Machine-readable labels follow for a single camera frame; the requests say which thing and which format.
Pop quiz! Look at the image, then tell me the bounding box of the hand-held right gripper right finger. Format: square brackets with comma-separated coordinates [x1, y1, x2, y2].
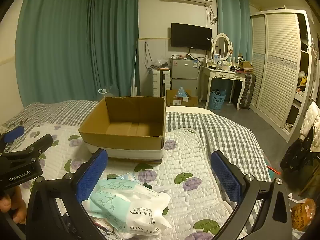
[210, 150, 293, 240]

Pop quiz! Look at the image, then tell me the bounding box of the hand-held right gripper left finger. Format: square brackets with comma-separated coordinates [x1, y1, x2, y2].
[25, 148, 109, 240]

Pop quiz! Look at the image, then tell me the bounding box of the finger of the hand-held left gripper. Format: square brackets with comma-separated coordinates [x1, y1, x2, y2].
[0, 134, 53, 161]
[0, 126, 25, 153]

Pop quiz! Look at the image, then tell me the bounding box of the cotton towel pack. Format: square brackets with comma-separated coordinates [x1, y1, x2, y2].
[81, 172, 173, 237]

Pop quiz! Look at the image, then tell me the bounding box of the person's left hand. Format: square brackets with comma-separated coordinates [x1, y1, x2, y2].
[0, 186, 27, 224]

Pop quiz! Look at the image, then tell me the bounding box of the floral quilted mat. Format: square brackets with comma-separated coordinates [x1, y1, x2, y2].
[7, 124, 242, 240]

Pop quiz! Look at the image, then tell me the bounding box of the dark patterned clothing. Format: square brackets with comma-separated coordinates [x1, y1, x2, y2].
[280, 132, 316, 173]

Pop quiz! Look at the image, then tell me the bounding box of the blue plastic basket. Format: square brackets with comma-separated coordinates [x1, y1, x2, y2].
[209, 90, 227, 110]

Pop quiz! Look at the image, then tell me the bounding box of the orange plastic bag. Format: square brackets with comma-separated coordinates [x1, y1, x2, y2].
[290, 198, 316, 232]

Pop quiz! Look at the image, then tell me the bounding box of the cardboard box with blue bag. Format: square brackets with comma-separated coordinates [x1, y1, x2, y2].
[166, 86, 199, 107]

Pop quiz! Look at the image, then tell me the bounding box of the dark suitcase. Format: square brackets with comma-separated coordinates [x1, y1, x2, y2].
[231, 73, 256, 110]

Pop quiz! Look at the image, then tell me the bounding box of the white jacket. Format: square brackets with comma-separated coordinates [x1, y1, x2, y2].
[299, 101, 320, 141]

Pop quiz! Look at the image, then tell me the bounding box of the white dressing table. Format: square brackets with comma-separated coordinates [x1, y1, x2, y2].
[201, 64, 245, 111]

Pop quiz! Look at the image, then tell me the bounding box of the wide green curtain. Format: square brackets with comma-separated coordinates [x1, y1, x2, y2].
[15, 0, 139, 107]

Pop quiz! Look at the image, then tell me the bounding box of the white pole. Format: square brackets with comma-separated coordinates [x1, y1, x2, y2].
[130, 40, 139, 97]

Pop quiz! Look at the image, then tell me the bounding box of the grey small fridge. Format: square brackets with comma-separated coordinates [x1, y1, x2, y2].
[170, 57, 198, 97]

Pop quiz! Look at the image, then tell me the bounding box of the white drawer cabinet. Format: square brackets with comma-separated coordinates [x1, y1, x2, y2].
[151, 69, 162, 97]

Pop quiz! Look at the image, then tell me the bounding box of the black white tower appliance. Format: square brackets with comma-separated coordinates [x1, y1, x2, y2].
[160, 70, 172, 97]

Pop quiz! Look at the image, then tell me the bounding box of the brown box on dressing table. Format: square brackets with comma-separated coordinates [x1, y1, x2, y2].
[238, 60, 254, 72]

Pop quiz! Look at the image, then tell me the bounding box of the white louvred wardrobe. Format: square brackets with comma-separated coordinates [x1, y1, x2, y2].
[250, 9, 316, 142]

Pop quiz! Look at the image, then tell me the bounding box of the oval white vanity mirror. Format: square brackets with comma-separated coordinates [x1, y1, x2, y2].
[212, 33, 232, 62]

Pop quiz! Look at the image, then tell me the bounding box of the narrow green curtain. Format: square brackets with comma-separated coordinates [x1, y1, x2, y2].
[216, 0, 251, 67]

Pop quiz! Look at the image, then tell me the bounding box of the black wall television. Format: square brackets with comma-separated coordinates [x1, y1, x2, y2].
[171, 23, 213, 51]

